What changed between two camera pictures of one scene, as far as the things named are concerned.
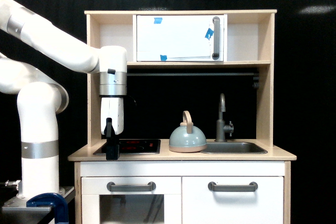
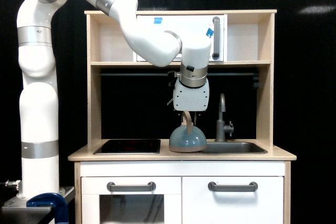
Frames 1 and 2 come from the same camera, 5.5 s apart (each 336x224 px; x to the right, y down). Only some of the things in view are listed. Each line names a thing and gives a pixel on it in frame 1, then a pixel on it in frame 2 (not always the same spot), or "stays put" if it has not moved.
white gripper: [112, 123] → [186, 98]
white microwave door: [181, 38] stays put
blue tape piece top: [157, 20] stays put
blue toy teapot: [187, 138] stays put
